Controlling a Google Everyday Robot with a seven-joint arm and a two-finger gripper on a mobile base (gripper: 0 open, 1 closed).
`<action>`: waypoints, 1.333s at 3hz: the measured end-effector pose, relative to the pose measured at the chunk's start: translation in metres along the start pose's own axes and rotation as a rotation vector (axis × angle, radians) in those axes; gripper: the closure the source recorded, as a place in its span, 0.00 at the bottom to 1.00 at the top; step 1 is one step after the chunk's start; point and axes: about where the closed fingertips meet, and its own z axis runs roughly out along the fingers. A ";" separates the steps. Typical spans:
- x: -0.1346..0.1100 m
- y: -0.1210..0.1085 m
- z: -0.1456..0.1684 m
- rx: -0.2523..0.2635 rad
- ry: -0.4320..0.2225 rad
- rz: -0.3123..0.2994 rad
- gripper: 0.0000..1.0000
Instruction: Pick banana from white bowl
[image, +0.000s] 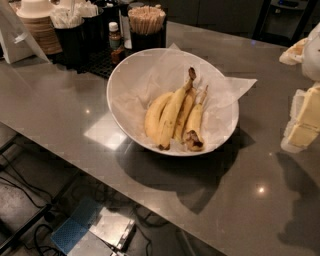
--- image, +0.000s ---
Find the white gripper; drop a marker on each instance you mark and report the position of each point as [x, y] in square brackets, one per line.
[312, 58]

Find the bruised yellow banana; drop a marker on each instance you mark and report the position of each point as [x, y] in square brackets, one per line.
[192, 133]

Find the middle yellow banana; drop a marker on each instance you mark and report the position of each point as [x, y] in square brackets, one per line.
[184, 113]

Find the white ceramic bowl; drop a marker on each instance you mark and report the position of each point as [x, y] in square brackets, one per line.
[145, 75]

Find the long yellow banana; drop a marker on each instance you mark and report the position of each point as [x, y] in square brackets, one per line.
[171, 111]

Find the left yellow banana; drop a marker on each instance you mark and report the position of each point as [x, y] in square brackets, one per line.
[153, 115]

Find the white paper liner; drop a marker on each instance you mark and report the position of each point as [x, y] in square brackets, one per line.
[173, 102]

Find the black stir stick holder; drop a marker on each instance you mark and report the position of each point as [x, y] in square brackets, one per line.
[148, 41]

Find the wooden stir sticks bundle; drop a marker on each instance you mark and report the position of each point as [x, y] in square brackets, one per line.
[146, 20]

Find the small brown sauce bottle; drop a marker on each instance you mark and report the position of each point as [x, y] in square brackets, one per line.
[115, 42]

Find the black rubber mat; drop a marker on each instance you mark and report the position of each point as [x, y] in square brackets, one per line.
[98, 63]

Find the black container with napkins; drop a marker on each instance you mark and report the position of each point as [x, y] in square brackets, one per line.
[96, 28]

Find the black cup with packets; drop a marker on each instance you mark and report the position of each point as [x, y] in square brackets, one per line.
[68, 28]

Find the silver metal box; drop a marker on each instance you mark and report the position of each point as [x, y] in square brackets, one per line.
[106, 234]

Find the blue box on floor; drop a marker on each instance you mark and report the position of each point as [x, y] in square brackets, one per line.
[77, 225]

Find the stack of brown cup sleeves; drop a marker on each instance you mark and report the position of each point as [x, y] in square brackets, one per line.
[44, 34]

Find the white paper cup lids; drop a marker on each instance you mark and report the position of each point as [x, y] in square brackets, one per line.
[34, 8]

